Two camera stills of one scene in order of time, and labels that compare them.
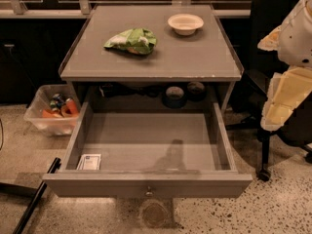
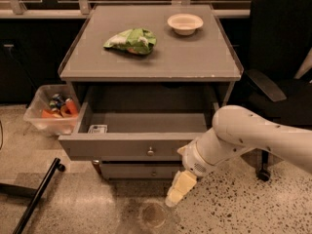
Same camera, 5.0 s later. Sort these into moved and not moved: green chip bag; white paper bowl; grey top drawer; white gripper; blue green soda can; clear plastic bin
Moved: white gripper; grey top drawer
Not moved: blue green soda can; green chip bag; white paper bowl; clear plastic bin
